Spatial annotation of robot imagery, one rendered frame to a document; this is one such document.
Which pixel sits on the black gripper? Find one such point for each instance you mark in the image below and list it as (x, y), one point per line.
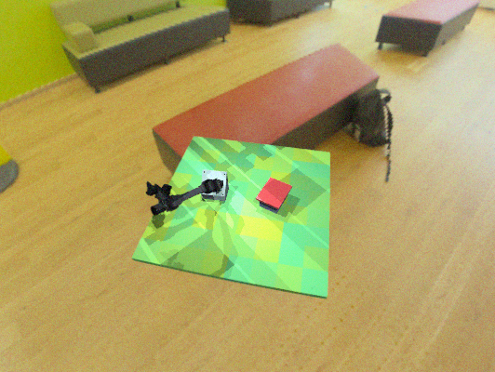
(155, 190)

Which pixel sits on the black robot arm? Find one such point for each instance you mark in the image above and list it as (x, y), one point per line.
(174, 201)

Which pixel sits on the red lid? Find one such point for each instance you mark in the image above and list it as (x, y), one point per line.
(274, 193)

